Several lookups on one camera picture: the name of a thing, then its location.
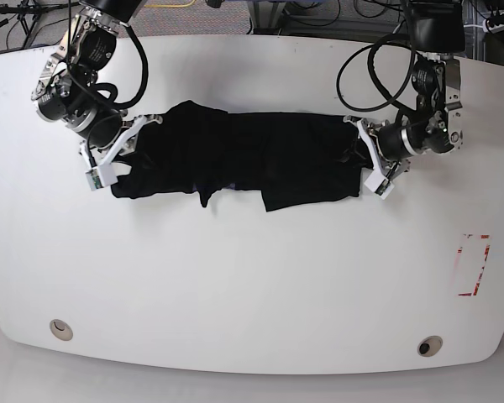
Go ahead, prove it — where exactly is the aluminium frame post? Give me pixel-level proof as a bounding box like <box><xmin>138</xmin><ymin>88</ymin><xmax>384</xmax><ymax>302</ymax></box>
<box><xmin>246</xmin><ymin>1</ymin><xmax>286</xmax><ymax>35</ymax></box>

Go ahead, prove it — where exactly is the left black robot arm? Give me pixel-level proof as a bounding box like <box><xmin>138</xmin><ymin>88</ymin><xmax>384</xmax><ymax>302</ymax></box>
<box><xmin>342</xmin><ymin>1</ymin><xmax>465</xmax><ymax>182</ymax></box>

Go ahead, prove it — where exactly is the table cable grommet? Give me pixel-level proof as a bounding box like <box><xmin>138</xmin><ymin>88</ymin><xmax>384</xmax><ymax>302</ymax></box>
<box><xmin>417</xmin><ymin>336</ymin><xmax>443</xmax><ymax>358</ymax></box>
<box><xmin>50</xmin><ymin>319</ymin><xmax>73</xmax><ymax>342</ymax></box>

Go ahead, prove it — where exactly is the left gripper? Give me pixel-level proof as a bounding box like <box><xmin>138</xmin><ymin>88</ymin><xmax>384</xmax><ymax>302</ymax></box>
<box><xmin>338</xmin><ymin>115</ymin><xmax>412</xmax><ymax>181</ymax></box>

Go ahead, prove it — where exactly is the yellow cable on floor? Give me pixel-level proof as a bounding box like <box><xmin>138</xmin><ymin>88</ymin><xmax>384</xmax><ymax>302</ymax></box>
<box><xmin>144</xmin><ymin>0</ymin><xmax>197</xmax><ymax>9</ymax></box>

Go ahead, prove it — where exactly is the black tripod stand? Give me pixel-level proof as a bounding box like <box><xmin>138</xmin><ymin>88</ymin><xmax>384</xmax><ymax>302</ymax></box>
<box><xmin>0</xmin><ymin>0</ymin><xmax>80</xmax><ymax>50</ymax></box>

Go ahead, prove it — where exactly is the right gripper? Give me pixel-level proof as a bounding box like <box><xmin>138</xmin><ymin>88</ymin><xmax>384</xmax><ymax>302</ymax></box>
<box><xmin>78</xmin><ymin>113</ymin><xmax>163</xmax><ymax>170</ymax></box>

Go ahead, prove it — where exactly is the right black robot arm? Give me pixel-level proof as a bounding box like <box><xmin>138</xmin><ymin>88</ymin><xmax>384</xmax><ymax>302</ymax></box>
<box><xmin>31</xmin><ymin>1</ymin><xmax>149</xmax><ymax>168</ymax></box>

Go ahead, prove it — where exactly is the white power strip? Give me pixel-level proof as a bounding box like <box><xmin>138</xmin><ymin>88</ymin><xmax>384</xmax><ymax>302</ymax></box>
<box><xmin>483</xmin><ymin>13</ymin><xmax>504</xmax><ymax>34</ymax></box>

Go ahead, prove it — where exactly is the red tape rectangle marking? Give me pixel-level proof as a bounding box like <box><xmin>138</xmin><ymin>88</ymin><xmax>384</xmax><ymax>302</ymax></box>
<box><xmin>454</xmin><ymin>233</ymin><xmax>491</xmax><ymax>297</ymax></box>

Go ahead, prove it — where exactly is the left table cable grommet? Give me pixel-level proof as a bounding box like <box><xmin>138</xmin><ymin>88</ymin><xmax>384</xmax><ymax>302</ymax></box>
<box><xmin>50</xmin><ymin>319</ymin><xmax>73</xmax><ymax>342</ymax></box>

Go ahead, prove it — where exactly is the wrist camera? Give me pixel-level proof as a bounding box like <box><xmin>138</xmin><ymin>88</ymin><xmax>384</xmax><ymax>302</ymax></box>
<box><xmin>364</xmin><ymin>170</ymin><xmax>394</xmax><ymax>200</ymax></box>
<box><xmin>85</xmin><ymin>165</ymin><xmax>118</xmax><ymax>191</ymax></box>

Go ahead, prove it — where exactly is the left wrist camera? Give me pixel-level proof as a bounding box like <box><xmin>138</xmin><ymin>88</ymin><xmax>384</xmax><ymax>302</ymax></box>
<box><xmin>364</xmin><ymin>170</ymin><xmax>394</xmax><ymax>200</ymax></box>

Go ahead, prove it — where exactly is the right table cable grommet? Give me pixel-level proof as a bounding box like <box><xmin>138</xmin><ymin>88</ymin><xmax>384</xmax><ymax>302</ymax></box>
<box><xmin>417</xmin><ymin>336</ymin><xmax>443</xmax><ymax>358</ymax></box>

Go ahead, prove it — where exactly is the black T-shirt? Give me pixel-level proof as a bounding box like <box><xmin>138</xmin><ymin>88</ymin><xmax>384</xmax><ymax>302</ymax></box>
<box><xmin>111</xmin><ymin>101</ymin><xmax>361</xmax><ymax>212</ymax></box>

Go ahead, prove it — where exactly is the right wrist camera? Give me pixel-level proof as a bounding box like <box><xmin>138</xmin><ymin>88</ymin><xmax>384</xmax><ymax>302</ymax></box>
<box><xmin>85</xmin><ymin>165</ymin><xmax>118</xmax><ymax>191</ymax></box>

